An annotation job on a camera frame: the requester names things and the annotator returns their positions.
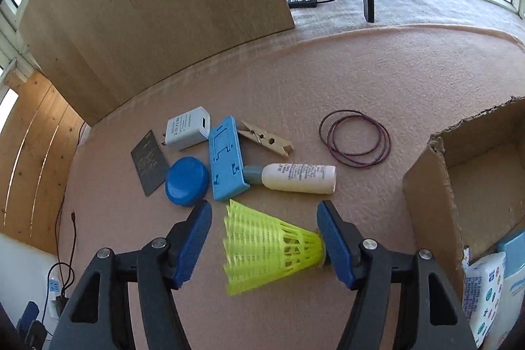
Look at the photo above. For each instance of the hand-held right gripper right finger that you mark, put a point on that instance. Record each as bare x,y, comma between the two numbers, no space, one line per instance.
334,243

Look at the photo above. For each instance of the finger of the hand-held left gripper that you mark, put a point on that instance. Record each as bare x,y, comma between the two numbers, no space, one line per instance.
28,315
36,335

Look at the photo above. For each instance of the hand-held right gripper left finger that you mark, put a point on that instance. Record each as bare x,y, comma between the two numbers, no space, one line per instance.
192,243

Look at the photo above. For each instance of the blue round lid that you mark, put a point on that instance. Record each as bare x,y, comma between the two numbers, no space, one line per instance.
186,182

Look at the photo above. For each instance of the yellow plastic shuttlecock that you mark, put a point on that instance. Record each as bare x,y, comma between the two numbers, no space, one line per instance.
262,247

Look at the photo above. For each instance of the small white bottle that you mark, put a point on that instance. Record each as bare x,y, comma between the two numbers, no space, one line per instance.
299,177

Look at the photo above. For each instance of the blue phone stand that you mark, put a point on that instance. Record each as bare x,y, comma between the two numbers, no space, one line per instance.
225,165

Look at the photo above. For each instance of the dark red rubber band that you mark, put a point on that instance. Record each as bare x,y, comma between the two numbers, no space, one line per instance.
330,141
321,132

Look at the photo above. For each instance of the cardboard box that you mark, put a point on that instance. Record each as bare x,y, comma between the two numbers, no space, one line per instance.
434,202

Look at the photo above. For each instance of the white wall charger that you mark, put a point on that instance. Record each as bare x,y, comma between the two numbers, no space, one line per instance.
186,128

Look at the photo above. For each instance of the wooden clothespin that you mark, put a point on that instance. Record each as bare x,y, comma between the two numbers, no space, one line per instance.
266,141

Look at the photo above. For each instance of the white patterned tissue pack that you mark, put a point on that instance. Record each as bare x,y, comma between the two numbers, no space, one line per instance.
486,292

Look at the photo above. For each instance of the white sunscreen bottle blue cap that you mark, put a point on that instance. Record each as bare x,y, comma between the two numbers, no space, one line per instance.
512,292

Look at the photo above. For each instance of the white power strip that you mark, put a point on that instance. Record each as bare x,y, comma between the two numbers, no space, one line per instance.
52,292

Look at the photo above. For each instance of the black power adapter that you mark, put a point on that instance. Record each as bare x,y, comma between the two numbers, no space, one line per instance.
62,303

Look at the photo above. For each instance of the dark grey card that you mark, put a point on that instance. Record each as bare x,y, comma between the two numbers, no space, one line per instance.
149,163

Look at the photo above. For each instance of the pine slatted wood panel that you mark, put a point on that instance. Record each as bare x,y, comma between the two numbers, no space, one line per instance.
33,169

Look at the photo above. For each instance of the large light wood board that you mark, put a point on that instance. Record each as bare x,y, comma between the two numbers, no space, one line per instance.
156,13

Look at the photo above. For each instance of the black power strip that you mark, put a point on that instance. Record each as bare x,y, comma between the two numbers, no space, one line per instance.
302,2

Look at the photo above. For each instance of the white window frame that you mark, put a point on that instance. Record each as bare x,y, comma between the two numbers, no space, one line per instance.
12,30

